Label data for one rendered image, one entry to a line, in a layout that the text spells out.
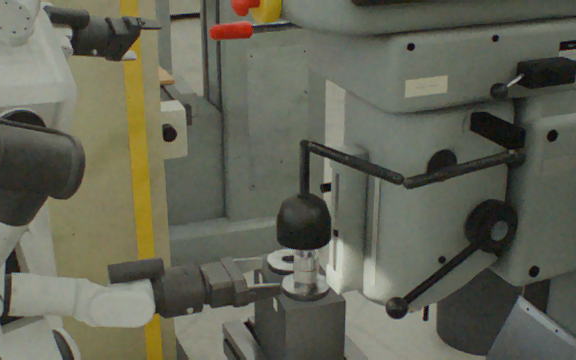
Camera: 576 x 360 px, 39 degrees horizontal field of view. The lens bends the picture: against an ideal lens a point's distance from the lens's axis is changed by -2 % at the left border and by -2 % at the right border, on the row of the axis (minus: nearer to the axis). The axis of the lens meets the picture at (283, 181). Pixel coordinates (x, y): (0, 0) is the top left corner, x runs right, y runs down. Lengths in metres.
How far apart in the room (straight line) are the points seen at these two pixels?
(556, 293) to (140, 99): 1.69
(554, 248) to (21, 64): 0.83
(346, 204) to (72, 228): 1.92
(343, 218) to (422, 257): 0.12
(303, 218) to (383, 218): 0.12
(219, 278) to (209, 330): 2.09
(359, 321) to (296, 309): 2.11
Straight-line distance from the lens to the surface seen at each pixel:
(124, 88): 2.79
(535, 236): 1.18
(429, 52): 0.97
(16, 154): 1.15
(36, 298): 1.40
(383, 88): 0.96
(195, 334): 3.52
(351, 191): 1.10
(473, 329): 3.38
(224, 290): 1.44
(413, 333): 3.55
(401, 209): 1.07
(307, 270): 1.51
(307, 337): 1.54
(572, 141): 1.16
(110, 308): 1.40
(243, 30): 1.08
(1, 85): 1.24
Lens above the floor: 1.93
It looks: 23 degrees down
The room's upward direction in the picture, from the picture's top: straight up
